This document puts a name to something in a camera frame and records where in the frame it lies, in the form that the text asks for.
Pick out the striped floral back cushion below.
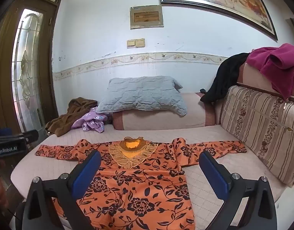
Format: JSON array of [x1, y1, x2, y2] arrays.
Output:
[[220, 85, 294, 188]]

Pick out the black garment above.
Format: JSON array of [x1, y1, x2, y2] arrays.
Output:
[[200, 52, 249, 104]]

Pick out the brown garment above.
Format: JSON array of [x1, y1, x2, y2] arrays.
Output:
[[45, 97, 98, 137]]

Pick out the wooden stained glass door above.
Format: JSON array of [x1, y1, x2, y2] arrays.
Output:
[[0, 0, 60, 146]]

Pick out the yellowed double light switch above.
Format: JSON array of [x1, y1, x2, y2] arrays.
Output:
[[127, 38, 146, 49]]

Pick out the magenta garment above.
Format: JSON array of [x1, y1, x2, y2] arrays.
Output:
[[246, 43, 294, 101]]

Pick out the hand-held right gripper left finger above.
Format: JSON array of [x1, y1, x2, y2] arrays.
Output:
[[22, 150, 102, 230]]

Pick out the purple floral garment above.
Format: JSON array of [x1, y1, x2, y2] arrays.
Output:
[[71, 107, 108, 134]]

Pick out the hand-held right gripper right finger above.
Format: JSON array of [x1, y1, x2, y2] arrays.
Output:
[[199, 150, 278, 230]]

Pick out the grey quilted pillow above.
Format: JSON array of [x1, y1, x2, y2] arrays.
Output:
[[96, 76, 188, 117]]

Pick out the framed wall plaque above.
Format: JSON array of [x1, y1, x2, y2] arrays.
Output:
[[130, 5, 164, 30]]

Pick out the orange black floral shirt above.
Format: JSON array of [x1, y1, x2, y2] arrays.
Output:
[[35, 136, 247, 230]]

